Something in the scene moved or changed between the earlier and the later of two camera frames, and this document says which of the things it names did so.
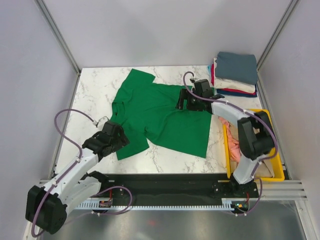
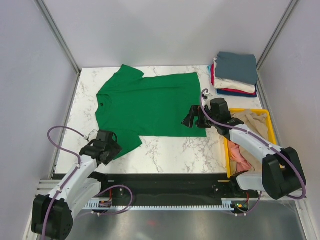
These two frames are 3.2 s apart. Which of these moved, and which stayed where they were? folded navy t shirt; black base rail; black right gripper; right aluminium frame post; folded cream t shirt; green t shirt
Moved: green t shirt; black right gripper
Stayed: folded cream t shirt; black base rail; right aluminium frame post; folded navy t shirt
